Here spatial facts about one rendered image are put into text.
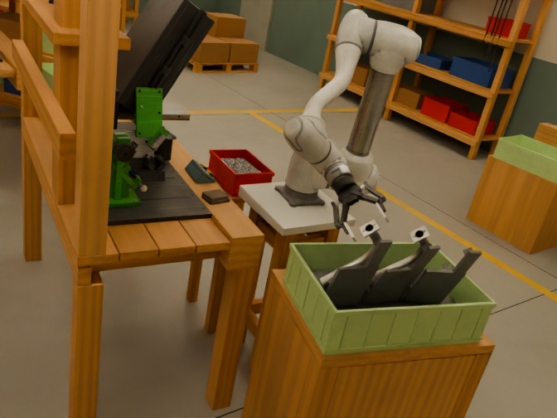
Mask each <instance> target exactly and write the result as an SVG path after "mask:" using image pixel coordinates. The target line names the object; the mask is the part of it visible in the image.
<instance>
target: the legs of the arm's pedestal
mask: <svg viewBox="0 0 557 418"><path fill-rule="evenodd" d="M249 219H250V220H251V221H252V222H253V223H254V224H255V225H256V226H257V227H258V228H259V229H260V230H261V231H262V233H263V234H264V241H266V242H267V243H268V244H269V245H270V246H271V247H272V248H273V253H272V257H271V261H270V266H269V273H268V278H267V282H266V286H265V290H264V297H263V298H259V299H253V297H254V289H255V285H256V280H257V276H258V271H259V267H257V269H256V273H255V278H254V286H253V290H252V294H251V300H250V304H249V312H248V316H247V321H246V325H245V333H244V337H243V342H242V343H245V336H246V332H247V329H248V330H249V331H250V332H251V333H252V334H253V335H254V337H255V340H254V346H253V351H252V355H251V359H250V364H249V368H250V369H251V368H252V364H253V360H254V352H255V349H256V344H257V340H258V336H259V328H260V324H261V320H262V316H263V311H264V304H265V300H266V295H267V292H268V287H269V280H270V275H271V271H272V270H282V269H286V267H287V263H288V256H289V252H290V248H289V243H334V242H337V239H338V236H339V232H340V229H341V228H340V229H339V230H338V229H330V230H324V231H313V232H307V233H300V234H294V235H288V236H282V235H281V234H280V233H279V232H278V231H276V230H275V229H274V228H273V227H272V226H271V225H270V224H269V223H268V222H267V221H266V220H265V219H264V218H263V217H262V216H261V215H260V214H258V213H257V212H256V211H255V210H254V209H253V208H252V207H250V210H249ZM304 234H307V236H305V235H304ZM256 314H260V315H259V318H258V317H257V316H256Z"/></svg>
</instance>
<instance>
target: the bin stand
mask: <svg viewBox="0 0 557 418"><path fill-rule="evenodd" d="M216 183H217V184H218V185H219V186H220V188H221V189H222V190H223V191H224V192H225V193H226V194H227V195H229V197H230V199H231V200H232V201H233V202H234V203H235V204H236V205H237V206H238V207H239V208H240V209H241V211H243V210H244V205H245V201H244V200H243V199H242V198H241V197H232V196H231V195H230V194H229V193H228V192H227V191H226V190H225V189H224V188H223V187H222V186H221V185H220V184H219V183H218V182H217V181H216ZM264 244H265V241H264ZM263 252H264V246H263V250H262V255H261V259H260V263H259V270H260V266H261V261H262V256H263ZM202 261H203V260H192V261H191V268H190V274H189V280H188V286H187V292H186V299H187V300H188V302H189V303H192V302H196V301H197V296H198V290H199V284H200V278H201V267H202ZM225 272H226V269H225V267H224V266H223V265H222V264H221V263H220V261H219V260H218V259H217V258H215V262H214V268H213V273H212V279H211V289H210V294H209V300H208V305H207V311H206V321H205V327H204V328H205V330H206V331H207V333H213V332H215V331H216V325H217V320H218V315H219V310H220V301H221V297H222V291H223V286H224V281H225ZM258 278H259V271H258V276H257V280H256V285H255V289H254V296H255V290H256V286H257V282H258ZM253 299H254V297H253Z"/></svg>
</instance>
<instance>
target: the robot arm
mask: <svg viewBox="0 0 557 418"><path fill-rule="evenodd" d="M421 43H422V41H421V37H420V36H419V35H417V34H416V33H415V32H414V31H413V30H411V29H409V28H408V27H405V26H402V25H400V24H396V23H393V22H387V21H378V20H375V19H372V18H369V17H368V16H367V15H366V14H365V13H364V12H363V11H362V10H358V9H353V10H350V11H349V12H348V13H347V14H346V15H345V16H344V17H343V19H342V21H341V24H340V26H339V28H338V31H337V38H336V50H335V53H336V74H335V76H334V78H333V79H332V80H331V81H330V82H329V83H328V84H326V85H325V86H324V87H323V88H321V89H320V90H319V91H318V92H317V93H316V94H315V95H314V96H313V97H312V98H311V99H310V100H309V101H308V103H307V105H306V108H305V110H304V111H303V114H302V115H300V116H296V117H293V118H291V119H290V120H288V122H287V123H286V124H285V125H284V128H283V136H284V138H285V140H286V142H287V144H288V145H289V147H290V148H291V149H292V150H293V151H294V153H293V156H292V157H291V160H290V163H289V166H288V172H287V178H286V180H285V185H284V186H275V189H274V190H275V191H277V192H279V193H280V195H281V196H282V197H283V198H284V199H285V200H286V201H287V202H288V204H289V205H290V206H291V207H304V206H324V205H325V202H324V201H323V200H322V199H321V198H320V197H319V196H318V195H317V194H318V189H323V188H326V189H329V190H332V191H335V193H336V194H337V196H338V200H337V201H335V202H331V204H332V207H333V217H334V226H335V227H336V228H337V229H338V230H339V229H340V228H342V229H343V230H344V232H345V233H346V234H347V235H348V234H350V235H351V238H352V239H353V241H354V242H357V240H356V238H355V237H354V235H353V233H352V231H351V229H350V227H349V226H348V225H347V223H346V221H347V216H348V211H349V209H350V206H352V205H354V204H355V203H356V202H359V200H362V201H366V202H370V203H373V204H376V205H377V207H378V208H379V210H380V212H381V214H382V215H383V217H384V218H385V220H386V221H387V223H389V220H388V218H387V217H386V215H385V213H384V212H386V209H385V207H384V205H383V202H385V201H386V198H385V196H384V195H383V194H382V193H380V192H378V191H376V189H375V188H376V186H377V183H378V181H379V177H380V174H379V169H378V167H377V166H376V165H375V164H374V163H373V156H372V154H371V151H370V150H371V145H372V143H373V140H374V137H375V133H376V130H377V128H378V125H379V122H380V118H381V115H382V113H383V110H384V108H385V104H386V101H387V99H388V96H389V93H390V89H391V86H392V84H393V81H394V78H395V75H396V74H397V73H399V72H400V70H401V69H402V68H403V66H404V65H405V64H411V63H413V62H414V61H415V60H416V59H417V58H418V57H419V53H420V49H421ZM361 54H367V55H370V65H371V70H370V73H369V75H368V79H367V82H366V87H365V89H364V92H363V95H362V98H361V102H360V106H359V109H358V111H357V115H356V119H355V122H354V125H353V128H352V131H351V136H350V138H349V142H348V145H346V146H344V147H343V148H341V149H339V147H338V146H337V145H336V144H335V143H334V142H333V141H332V140H330V139H328V138H327V131H326V126H325V125H326V124H325V122H324V121H323V120H322V118H321V112H322V109H323V107H324V106H326V105H327V104H329V103H330V102H331V101H332V100H334V99H335V98H336V97H337V96H338V95H340V94H341V93H342V92H344V91H345V89H346V88H347V87H348V85H349V84H350V83H351V79H352V76H353V75H354V72H355V69H356V65H357V63H358V61H359V59H360V56H361ZM367 193H371V194H373V195H374V196H376V197H378V198H379V199H378V198H375V197H371V196H368V195H366V194H367ZM340 203H341V204H342V211H341V220H340V217H339V209H338V207H339V204H340Z"/></svg>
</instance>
